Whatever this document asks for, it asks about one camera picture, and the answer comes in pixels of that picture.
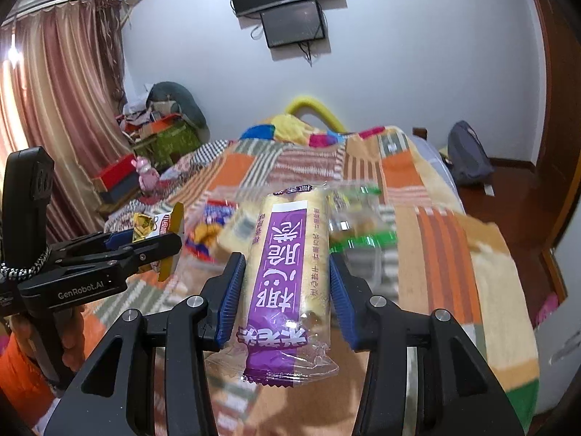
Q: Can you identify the dark flat box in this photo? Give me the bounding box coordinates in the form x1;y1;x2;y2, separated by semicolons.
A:
97;177;142;206

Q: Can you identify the green edged cake packet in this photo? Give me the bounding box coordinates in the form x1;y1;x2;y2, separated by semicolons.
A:
327;185;399;256

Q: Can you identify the white sliding wardrobe door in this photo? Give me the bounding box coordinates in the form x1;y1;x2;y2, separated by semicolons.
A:
531;282;581;436

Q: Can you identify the grey neck pillow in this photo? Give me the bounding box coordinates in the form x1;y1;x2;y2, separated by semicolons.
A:
147;82;207;130

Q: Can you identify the grey backpack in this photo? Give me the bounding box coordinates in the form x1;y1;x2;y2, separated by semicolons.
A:
447;120;495;187

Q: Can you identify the striped brown curtain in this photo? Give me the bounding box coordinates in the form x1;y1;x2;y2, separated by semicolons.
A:
0;7;132;239

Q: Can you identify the blue snack packet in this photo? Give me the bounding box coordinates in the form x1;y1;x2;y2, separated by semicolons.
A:
186;200;239;262

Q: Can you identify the purple label cream roll packet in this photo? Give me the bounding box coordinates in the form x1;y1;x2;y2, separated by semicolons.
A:
204;182;341;389

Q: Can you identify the person's left hand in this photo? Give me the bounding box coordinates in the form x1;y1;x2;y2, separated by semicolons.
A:
9;304;89;364

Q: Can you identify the black monitor cable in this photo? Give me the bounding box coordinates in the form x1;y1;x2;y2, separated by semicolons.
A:
295;40;319;67

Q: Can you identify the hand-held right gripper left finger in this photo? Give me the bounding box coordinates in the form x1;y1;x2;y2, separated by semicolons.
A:
43;252;248;436

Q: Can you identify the small black wall monitor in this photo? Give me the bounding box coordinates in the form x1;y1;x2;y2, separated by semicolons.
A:
260;0;326;49

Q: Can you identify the orange striped patchwork blanket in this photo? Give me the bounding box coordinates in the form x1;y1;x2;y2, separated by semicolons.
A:
45;125;541;436

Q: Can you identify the person's left forearm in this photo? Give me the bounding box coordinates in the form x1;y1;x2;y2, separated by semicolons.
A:
0;334;62;423

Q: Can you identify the yellow printed blanket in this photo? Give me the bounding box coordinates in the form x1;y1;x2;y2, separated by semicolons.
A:
240;113;348;147

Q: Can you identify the pink toy rabbit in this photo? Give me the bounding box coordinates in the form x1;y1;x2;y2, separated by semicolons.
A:
135;157;161;190

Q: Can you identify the green patterned box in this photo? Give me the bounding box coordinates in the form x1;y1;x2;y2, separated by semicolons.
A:
135;120;201;170

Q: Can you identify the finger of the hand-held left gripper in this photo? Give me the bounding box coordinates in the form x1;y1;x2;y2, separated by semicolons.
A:
61;234;183;279
54;231;138;261

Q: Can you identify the wooden wardrobe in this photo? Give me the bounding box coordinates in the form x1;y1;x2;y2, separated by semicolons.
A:
527;0;581;300

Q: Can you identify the pile of papers and boxes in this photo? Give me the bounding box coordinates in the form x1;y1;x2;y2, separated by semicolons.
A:
120;100;182;142

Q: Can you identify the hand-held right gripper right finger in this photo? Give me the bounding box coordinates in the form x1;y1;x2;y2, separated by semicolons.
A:
329;252;513;436

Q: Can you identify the yellow padded headboard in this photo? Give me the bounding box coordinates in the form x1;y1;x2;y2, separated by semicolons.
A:
285;96;348;133

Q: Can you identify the red gift box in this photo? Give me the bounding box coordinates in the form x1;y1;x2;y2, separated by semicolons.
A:
93;154;138;192

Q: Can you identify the gold snack bar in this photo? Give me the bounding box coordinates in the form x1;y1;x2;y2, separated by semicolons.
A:
131;202;186;282

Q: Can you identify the pale yellow snack packet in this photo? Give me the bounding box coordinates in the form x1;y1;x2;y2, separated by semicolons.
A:
218;211;260;261

